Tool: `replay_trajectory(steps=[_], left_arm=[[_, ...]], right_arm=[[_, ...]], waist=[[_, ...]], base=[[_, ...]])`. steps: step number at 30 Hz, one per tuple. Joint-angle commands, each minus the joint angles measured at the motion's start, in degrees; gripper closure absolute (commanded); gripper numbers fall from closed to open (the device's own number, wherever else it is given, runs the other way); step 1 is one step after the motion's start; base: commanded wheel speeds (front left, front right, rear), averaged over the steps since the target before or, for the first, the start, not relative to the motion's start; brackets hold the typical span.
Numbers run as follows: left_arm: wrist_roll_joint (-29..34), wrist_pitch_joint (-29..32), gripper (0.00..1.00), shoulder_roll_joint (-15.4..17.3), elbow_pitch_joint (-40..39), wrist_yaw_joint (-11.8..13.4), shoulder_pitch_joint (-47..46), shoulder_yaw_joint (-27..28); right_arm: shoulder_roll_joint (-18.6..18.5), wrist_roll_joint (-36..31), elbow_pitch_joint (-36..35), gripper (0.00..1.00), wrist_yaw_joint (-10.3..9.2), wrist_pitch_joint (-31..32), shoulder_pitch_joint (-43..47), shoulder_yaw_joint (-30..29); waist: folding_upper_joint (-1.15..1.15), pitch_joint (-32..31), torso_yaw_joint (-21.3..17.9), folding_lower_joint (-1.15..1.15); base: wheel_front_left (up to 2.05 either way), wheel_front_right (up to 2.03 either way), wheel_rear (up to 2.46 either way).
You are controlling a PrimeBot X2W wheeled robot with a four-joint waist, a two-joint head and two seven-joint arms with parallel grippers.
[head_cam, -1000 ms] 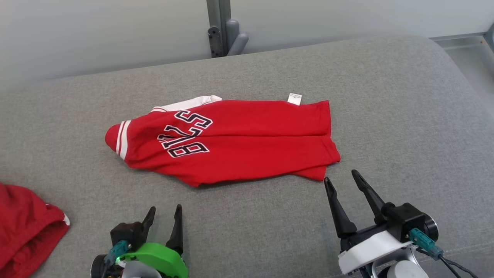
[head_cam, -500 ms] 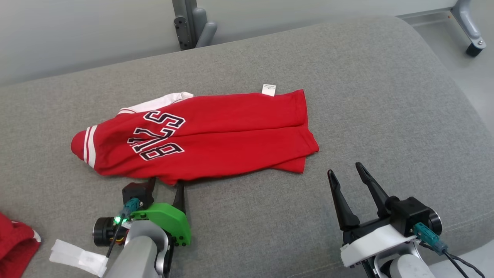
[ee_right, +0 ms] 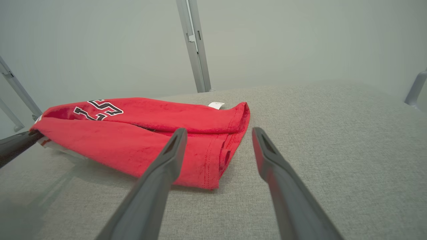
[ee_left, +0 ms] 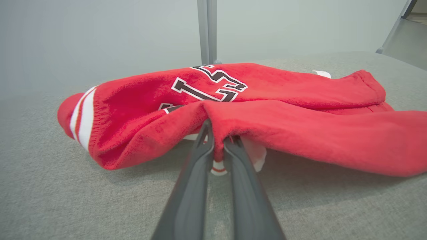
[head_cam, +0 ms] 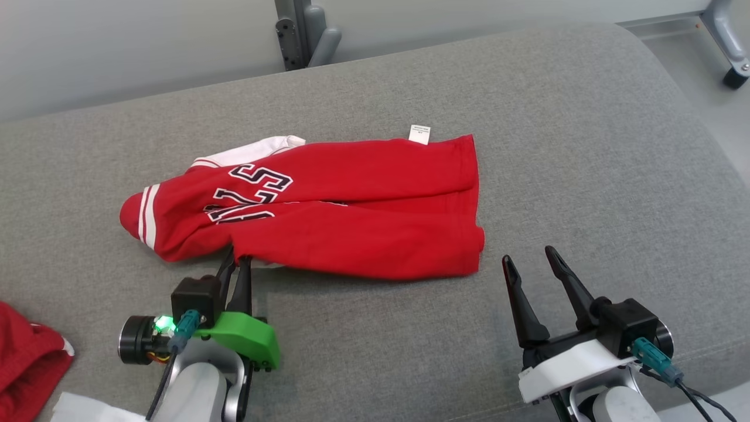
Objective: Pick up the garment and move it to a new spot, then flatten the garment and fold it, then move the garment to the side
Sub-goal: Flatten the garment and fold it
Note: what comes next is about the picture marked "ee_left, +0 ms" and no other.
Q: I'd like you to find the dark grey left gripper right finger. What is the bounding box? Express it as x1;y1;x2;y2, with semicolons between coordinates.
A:
223;135;287;240

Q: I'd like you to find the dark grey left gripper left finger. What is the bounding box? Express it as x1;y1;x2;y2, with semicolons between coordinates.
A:
151;119;215;240

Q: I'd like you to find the red basketball jersey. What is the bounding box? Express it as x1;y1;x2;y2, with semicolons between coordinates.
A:
56;62;427;177

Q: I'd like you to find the slanted grey metal bar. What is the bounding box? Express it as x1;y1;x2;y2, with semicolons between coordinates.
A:
376;0;418;55

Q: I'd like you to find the grey vertical metal post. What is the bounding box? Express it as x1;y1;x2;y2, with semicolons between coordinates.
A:
196;0;218;66

